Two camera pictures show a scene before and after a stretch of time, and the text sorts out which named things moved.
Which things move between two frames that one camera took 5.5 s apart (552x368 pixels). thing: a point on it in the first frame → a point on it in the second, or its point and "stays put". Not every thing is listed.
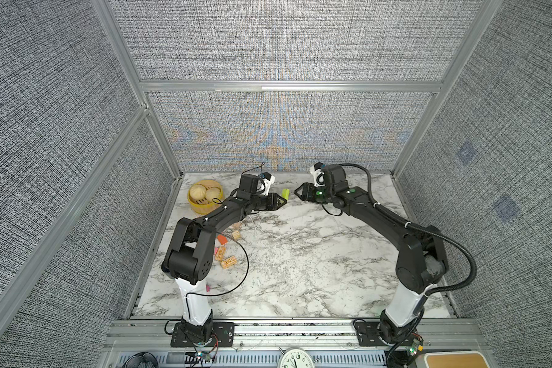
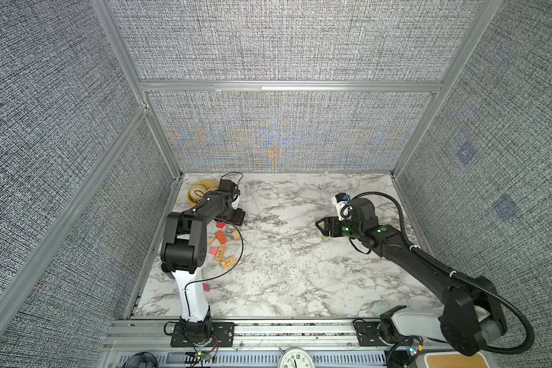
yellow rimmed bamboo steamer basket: x=201 y=194 stays put
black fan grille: x=141 y=359 stays put
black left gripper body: x=261 y=203 → x=234 y=216
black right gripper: x=308 y=191 → x=334 y=221
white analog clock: x=296 y=357 stays put
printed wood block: x=221 y=253 stays put
